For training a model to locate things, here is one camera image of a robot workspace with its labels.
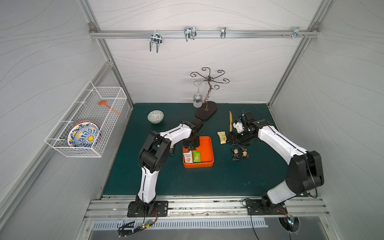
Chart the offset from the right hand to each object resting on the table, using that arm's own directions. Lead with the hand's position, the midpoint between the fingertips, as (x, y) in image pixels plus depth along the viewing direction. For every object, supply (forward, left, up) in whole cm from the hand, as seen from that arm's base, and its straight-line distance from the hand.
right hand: (232, 141), depth 87 cm
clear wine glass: (+24, +22, +12) cm, 34 cm away
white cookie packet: (-8, +26, -7) cm, 28 cm away
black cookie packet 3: (-2, -9, -10) cm, 14 cm away
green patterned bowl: (+24, +54, -8) cm, 60 cm away
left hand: (0, +23, -9) cm, 24 cm away
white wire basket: (0, +74, +26) cm, 78 cm away
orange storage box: (+1, +15, -12) cm, 19 cm away
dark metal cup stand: (+34, +15, -7) cm, 37 cm away
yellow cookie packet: (+8, +4, -9) cm, 12 cm away
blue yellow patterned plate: (-14, +69, +25) cm, 74 cm away
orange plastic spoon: (+8, +71, +22) cm, 75 cm away
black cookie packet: (-4, +37, -9) cm, 39 cm away
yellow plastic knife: (+23, -3, -11) cm, 26 cm away
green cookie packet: (-6, +21, -9) cm, 24 cm away
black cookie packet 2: (-4, -3, -10) cm, 11 cm away
